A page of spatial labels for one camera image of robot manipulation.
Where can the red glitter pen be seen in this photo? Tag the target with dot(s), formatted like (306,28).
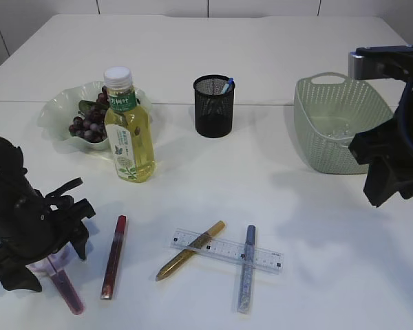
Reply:
(107,290)

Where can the black mesh pen holder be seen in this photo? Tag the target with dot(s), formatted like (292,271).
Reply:
(213,110)

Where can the green woven plastic basket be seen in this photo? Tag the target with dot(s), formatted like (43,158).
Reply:
(330,99)

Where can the clear plastic ruler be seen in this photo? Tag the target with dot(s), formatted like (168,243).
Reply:
(229,251)

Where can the clear plastic sheet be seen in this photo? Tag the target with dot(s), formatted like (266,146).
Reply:
(341,132)

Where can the dark red grape bunch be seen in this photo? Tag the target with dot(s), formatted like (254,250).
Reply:
(89,120)

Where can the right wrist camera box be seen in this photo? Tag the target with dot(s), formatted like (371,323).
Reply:
(371,63)

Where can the green wavy glass plate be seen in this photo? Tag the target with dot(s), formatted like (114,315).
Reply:
(58,114)

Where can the pink scissors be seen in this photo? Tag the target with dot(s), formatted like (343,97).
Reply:
(53,267)

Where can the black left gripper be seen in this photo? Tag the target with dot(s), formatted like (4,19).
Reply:
(33,225)

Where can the silver glitter pen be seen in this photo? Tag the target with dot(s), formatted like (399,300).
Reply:
(246,278)

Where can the yellow tea bottle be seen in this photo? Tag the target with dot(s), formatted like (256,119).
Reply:
(133,171)

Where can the blue scissors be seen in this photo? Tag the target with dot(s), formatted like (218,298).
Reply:
(228,86)

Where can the gold glitter pen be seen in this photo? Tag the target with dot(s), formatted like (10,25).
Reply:
(182,257)

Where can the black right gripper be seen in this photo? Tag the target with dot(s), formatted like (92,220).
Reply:
(379,147)

